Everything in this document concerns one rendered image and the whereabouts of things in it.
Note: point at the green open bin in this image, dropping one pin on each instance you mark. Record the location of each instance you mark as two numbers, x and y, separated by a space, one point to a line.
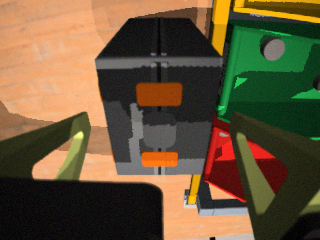
279 93

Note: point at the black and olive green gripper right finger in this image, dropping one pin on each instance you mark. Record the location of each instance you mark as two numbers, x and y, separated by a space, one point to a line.
272 215

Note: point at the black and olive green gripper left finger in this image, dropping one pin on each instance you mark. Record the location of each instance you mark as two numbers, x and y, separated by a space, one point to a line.
19 154

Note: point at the dark grey shelf rack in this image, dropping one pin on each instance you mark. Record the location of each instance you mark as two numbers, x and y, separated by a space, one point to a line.
224 207

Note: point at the yellow bar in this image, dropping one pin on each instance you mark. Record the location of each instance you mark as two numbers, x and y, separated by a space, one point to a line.
217 38

